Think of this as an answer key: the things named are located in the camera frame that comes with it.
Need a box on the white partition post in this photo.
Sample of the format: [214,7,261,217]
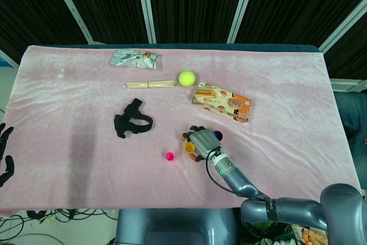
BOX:
[0,49,18,68]
[318,0,367,53]
[228,0,260,44]
[135,0,158,44]
[46,0,94,42]

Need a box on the bin bag with green waste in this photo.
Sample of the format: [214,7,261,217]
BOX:
[243,220,293,245]

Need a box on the grey robot torso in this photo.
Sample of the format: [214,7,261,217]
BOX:
[114,208,244,245]

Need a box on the orange snack packet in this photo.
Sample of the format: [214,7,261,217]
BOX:
[292,223,329,245]

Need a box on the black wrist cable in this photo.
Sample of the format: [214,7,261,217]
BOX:
[205,149,267,201]

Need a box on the black floor cable tangle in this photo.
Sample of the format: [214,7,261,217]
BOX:
[0,208,118,245]

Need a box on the black fabric strap brace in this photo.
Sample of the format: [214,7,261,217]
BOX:
[114,98,154,139]

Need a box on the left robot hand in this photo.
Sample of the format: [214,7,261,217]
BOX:
[0,123,15,188]

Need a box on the person in blue jeans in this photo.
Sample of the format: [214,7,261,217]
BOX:
[334,91,367,171]

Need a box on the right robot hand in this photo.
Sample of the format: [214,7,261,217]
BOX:
[182,126,225,163]

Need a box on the bundle of wooden sticks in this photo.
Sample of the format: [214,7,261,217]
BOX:
[123,79,177,90]

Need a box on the yellow tennis ball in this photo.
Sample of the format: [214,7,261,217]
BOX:
[178,71,197,87]

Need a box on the white frame base rail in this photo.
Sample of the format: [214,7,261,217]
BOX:
[331,79,367,93]

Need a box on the pink velvet table cloth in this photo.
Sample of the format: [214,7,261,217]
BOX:
[0,45,362,216]

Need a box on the silver snack bag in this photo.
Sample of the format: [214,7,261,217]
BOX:
[110,49,163,70]

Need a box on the orange biscuit box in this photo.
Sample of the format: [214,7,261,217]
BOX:
[191,81,253,125]

